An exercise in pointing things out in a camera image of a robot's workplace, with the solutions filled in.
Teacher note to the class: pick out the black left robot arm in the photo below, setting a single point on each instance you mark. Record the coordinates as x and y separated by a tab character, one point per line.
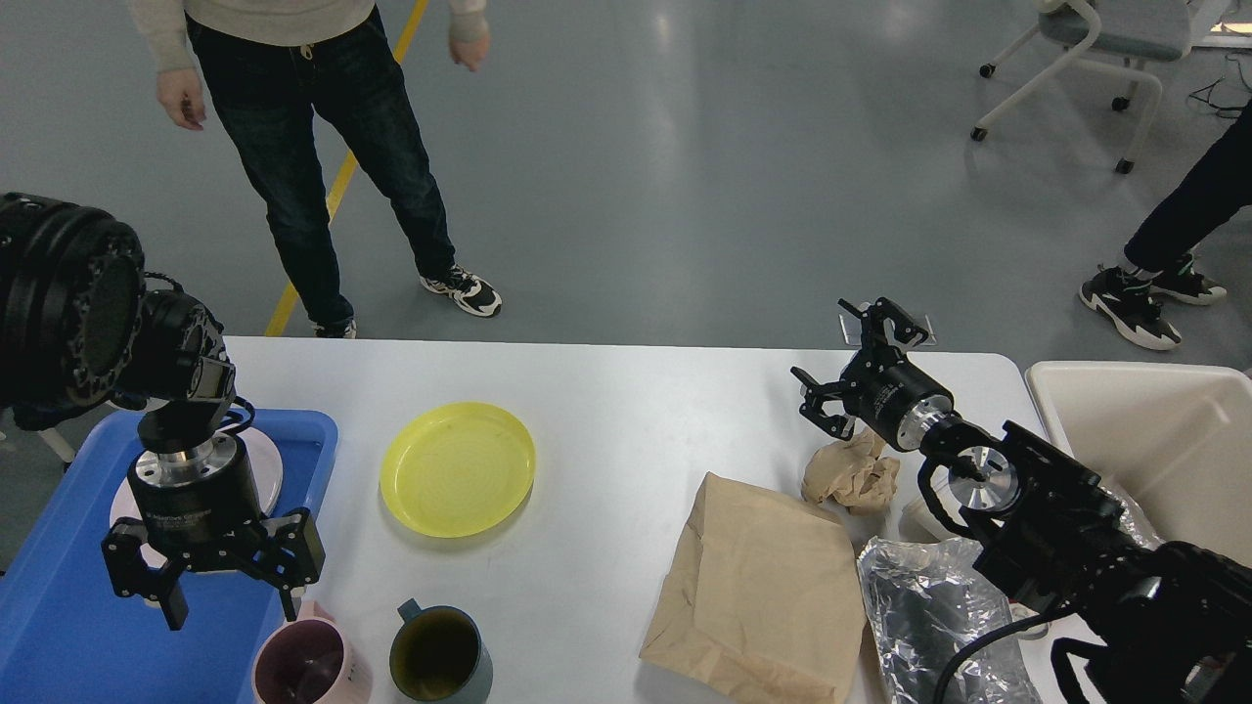
80	329

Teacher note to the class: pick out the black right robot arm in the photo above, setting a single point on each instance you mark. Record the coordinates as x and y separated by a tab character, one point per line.
1173	622

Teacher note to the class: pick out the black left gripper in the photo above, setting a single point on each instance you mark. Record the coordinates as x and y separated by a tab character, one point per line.
201	508

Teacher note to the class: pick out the yellow plastic plate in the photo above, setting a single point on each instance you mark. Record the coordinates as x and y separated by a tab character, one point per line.
458	470

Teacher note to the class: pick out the brown paper bag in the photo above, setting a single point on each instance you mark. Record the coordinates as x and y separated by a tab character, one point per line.
762	601

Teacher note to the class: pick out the dark teal mug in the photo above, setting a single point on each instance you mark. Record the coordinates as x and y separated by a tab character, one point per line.
439	656

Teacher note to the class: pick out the pink plate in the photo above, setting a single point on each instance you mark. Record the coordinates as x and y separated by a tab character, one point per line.
269	469

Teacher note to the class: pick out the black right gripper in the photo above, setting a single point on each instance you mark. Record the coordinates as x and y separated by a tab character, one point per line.
880	386

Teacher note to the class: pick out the silver foil bag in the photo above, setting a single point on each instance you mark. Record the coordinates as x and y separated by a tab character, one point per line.
925	601

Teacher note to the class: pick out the crumpled brown paper ball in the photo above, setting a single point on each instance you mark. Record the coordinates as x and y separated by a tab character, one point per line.
855	474

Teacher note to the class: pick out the pink mug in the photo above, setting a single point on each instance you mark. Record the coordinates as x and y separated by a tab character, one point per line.
310	660

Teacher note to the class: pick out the person in beige sweater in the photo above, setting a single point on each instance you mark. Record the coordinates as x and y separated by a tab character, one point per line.
269	68

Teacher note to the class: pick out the beige plastic bin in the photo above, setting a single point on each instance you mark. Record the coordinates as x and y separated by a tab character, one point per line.
1176	437

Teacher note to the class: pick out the person in black trousers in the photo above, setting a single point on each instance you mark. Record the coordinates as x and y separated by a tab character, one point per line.
1159	259

